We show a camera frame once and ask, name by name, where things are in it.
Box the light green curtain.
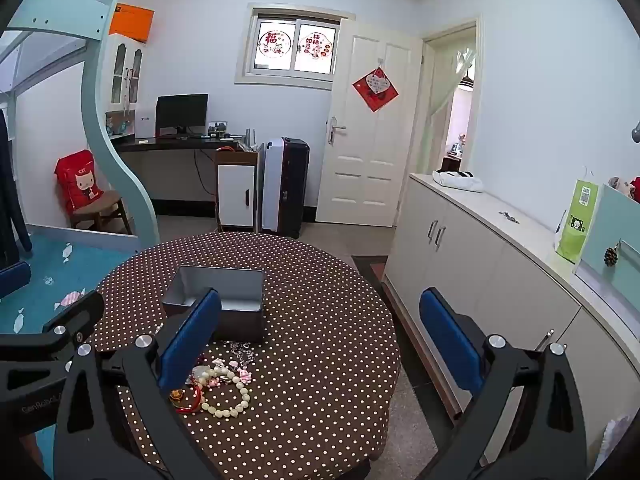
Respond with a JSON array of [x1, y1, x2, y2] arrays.
[[426, 42, 476, 172]]

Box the white panel door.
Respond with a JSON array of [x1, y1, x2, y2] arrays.
[[315, 19, 426, 229]]

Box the red heart door decoration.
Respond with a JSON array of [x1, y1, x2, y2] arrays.
[[352, 67, 400, 114]]

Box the light green board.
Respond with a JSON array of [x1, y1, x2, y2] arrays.
[[574, 183, 640, 312]]

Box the cream sideboard cabinet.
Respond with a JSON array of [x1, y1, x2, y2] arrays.
[[382, 172, 640, 463]]

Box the orange box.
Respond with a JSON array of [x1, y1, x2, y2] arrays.
[[109, 4, 155, 44]]

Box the window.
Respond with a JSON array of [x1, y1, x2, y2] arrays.
[[234, 2, 356, 91]]

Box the small white cabinet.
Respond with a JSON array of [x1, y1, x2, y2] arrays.
[[215, 148, 261, 231]]

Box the dark hanging clothes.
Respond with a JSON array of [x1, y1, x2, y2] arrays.
[[0, 107, 34, 269]]

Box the silver metal tin box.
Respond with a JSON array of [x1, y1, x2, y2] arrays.
[[161, 265, 266, 344]]

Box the router with antennas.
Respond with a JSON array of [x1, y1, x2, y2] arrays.
[[237, 129, 264, 154]]

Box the red cord pendant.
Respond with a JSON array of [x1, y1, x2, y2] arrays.
[[169, 384, 207, 415]]

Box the white glass door cabinet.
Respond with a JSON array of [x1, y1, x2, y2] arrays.
[[105, 33, 146, 137]]

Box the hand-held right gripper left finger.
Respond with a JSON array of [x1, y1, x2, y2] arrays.
[[52, 288, 223, 480]]

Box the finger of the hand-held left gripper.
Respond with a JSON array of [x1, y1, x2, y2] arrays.
[[0, 261, 32, 302], [42, 291, 105, 357]]

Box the silver chain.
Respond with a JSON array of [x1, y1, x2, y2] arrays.
[[222, 341, 257, 367]]

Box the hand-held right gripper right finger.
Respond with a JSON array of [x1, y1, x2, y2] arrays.
[[415, 287, 587, 480]]

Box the wooden chair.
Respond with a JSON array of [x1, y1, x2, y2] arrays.
[[69, 190, 134, 235]]

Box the green paper bag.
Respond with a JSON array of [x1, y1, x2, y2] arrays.
[[553, 178, 600, 265]]

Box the red cartoon cushion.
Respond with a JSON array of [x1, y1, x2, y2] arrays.
[[54, 149, 105, 211]]

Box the black computer monitor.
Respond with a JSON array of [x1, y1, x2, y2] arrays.
[[155, 93, 210, 139]]

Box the dark wooden desk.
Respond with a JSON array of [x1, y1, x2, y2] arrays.
[[112, 132, 261, 154]]

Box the plush toys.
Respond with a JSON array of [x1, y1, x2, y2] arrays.
[[607, 175, 640, 202]]

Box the white bead bracelet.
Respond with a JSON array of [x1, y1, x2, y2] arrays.
[[200, 366, 251, 419]]

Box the red round window sticker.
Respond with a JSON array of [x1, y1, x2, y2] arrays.
[[299, 32, 332, 59], [258, 31, 290, 59]]

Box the white cloth bag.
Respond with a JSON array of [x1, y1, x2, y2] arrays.
[[432, 169, 485, 194]]

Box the black suitcase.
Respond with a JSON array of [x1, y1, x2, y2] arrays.
[[276, 136, 311, 239]]

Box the white box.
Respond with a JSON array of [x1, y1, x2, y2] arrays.
[[134, 105, 157, 139]]

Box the teal bunk bed frame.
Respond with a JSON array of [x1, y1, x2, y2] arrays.
[[0, 0, 161, 249]]

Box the white air purifier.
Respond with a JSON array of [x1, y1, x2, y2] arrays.
[[259, 140, 287, 234]]

